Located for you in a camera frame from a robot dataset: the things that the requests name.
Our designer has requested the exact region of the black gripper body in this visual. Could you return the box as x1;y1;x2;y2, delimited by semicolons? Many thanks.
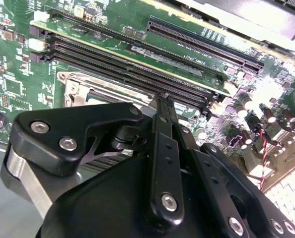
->
37;156;222;238

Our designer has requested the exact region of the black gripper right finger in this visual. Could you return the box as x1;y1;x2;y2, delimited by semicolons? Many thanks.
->
165;95;295;238

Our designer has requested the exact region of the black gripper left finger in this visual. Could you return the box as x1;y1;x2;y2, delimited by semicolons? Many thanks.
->
0;93;186;230

